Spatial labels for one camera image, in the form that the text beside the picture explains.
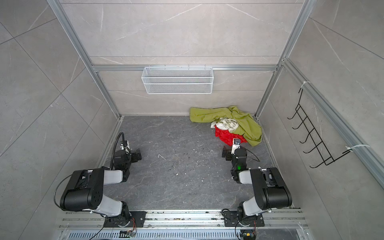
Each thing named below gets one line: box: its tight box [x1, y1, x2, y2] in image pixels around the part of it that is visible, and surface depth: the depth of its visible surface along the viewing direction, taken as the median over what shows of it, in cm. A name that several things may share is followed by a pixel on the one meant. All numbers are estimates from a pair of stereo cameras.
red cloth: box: [214, 125, 248, 147], surface depth 104 cm
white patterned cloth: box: [210, 117, 239, 133], surface depth 103 cm
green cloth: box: [189, 105, 263, 147], surface depth 106 cm
